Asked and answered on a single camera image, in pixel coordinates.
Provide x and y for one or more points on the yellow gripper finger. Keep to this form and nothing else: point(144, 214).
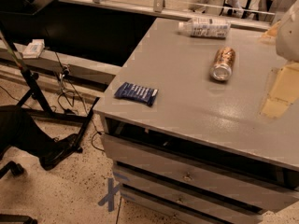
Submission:
point(284, 92)
point(272, 31)

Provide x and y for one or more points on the orange soda can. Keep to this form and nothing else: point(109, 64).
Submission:
point(223, 64)

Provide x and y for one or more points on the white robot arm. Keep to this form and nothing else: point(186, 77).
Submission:
point(287, 39)

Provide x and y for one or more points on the clear plastic water bottle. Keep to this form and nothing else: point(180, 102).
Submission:
point(205, 27)

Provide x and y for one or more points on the grey top drawer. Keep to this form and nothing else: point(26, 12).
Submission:
point(225, 183)

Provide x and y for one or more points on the grey drawer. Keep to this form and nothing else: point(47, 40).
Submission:
point(225, 183)
point(164, 207)
point(179, 194)

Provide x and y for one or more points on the grey middle drawer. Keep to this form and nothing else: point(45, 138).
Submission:
point(179, 194)

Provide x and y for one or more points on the blue snack packet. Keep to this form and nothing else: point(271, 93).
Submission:
point(136, 93)

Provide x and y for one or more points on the grey bottom drawer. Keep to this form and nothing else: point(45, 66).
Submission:
point(164, 207)

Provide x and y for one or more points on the blue tape cross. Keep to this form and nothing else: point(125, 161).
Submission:
point(110, 199)

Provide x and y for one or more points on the black leather shoe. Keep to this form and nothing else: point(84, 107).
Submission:
point(64, 148)

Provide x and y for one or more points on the white box on ledge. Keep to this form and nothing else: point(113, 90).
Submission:
point(34, 49)

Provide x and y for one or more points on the black metal stand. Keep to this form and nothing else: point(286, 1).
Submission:
point(31, 8)

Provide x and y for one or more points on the black trouser leg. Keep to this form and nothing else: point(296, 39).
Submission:
point(18, 129)

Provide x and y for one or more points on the black office chair base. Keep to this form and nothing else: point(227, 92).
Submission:
point(15, 169)

